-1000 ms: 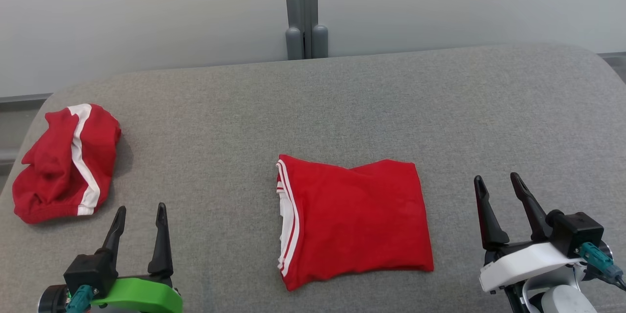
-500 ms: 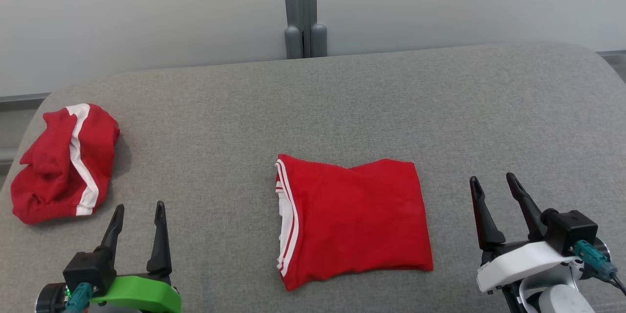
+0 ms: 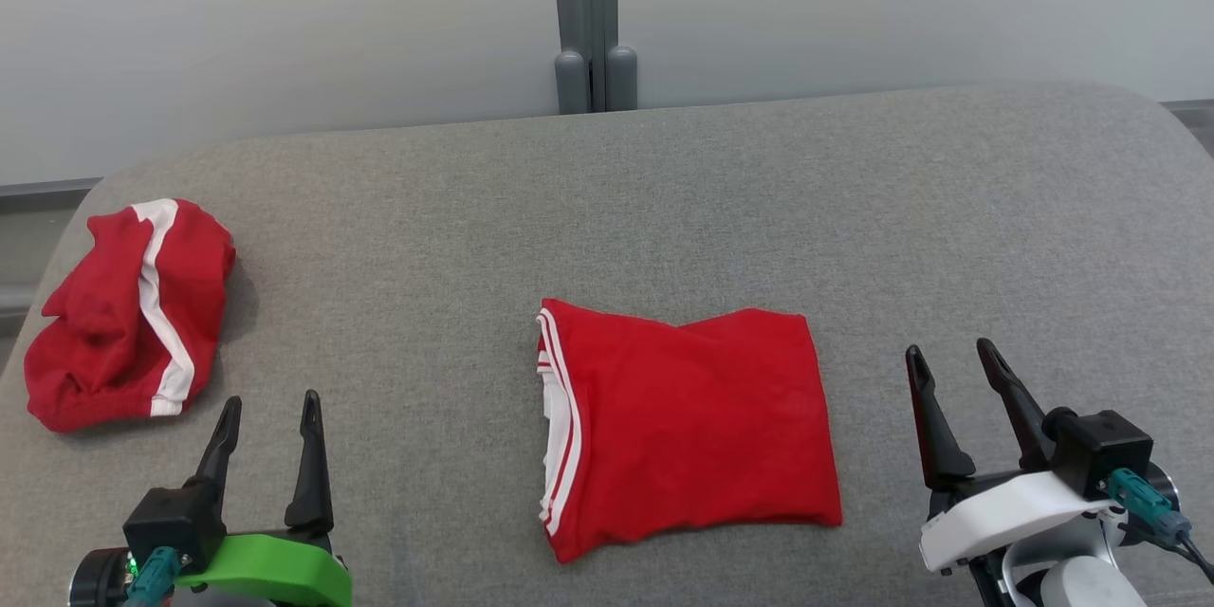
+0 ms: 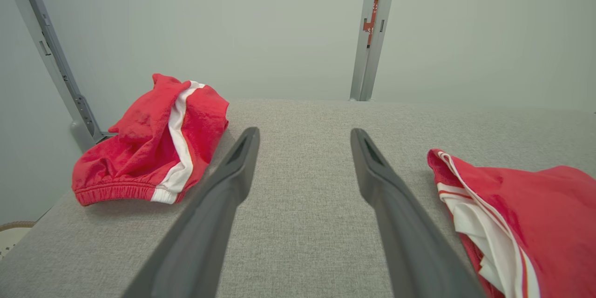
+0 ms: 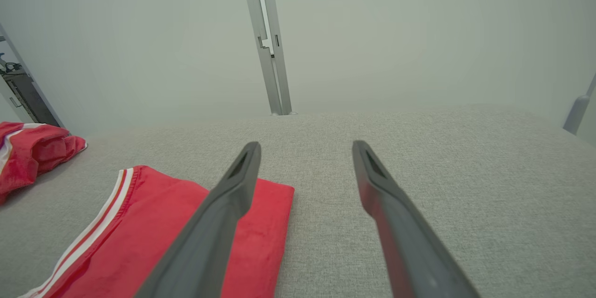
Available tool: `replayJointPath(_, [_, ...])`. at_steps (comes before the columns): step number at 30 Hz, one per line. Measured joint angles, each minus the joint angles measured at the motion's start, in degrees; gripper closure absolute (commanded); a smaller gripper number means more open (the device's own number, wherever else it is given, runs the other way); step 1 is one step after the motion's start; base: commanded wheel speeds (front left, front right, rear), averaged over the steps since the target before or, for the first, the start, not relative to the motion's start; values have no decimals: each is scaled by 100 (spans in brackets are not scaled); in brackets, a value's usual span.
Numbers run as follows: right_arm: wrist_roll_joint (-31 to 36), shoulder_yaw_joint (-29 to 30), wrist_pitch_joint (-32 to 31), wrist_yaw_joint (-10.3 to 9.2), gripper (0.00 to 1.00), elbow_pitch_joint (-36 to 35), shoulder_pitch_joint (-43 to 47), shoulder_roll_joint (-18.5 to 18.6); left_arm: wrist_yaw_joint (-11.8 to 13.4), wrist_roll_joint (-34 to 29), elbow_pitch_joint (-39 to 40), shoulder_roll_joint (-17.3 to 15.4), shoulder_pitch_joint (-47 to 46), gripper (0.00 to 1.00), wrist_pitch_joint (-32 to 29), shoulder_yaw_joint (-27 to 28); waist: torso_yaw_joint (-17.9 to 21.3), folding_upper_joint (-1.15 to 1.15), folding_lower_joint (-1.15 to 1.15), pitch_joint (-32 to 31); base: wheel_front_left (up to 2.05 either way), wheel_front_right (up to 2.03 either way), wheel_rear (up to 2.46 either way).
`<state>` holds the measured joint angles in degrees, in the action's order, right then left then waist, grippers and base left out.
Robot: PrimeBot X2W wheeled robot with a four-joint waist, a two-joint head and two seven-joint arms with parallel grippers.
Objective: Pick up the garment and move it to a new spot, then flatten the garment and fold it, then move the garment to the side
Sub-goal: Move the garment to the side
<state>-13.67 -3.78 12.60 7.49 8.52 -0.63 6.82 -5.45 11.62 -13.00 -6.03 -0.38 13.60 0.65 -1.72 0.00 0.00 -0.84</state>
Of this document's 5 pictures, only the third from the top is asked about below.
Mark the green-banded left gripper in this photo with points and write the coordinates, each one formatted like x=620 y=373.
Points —
x=275 y=564

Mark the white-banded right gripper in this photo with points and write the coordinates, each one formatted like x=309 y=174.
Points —
x=996 y=517

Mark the red shorts with white stripe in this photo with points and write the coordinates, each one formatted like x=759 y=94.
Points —
x=95 y=341

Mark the red Bulls basketball jersey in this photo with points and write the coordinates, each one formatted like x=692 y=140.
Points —
x=692 y=427

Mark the grey metal tube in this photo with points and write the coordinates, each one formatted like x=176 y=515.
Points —
x=14 y=300

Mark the grey fabric sofa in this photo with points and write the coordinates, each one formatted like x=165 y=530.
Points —
x=474 y=228

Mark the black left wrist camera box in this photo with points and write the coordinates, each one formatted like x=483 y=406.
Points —
x=175 y=522

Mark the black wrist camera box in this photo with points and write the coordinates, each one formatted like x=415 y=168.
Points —
x=1105 y=455
x=175 y=522

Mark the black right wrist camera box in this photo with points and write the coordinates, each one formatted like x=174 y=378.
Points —
x=1105 y=455

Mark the grey partition post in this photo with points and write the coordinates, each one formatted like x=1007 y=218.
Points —
x=593 y=19

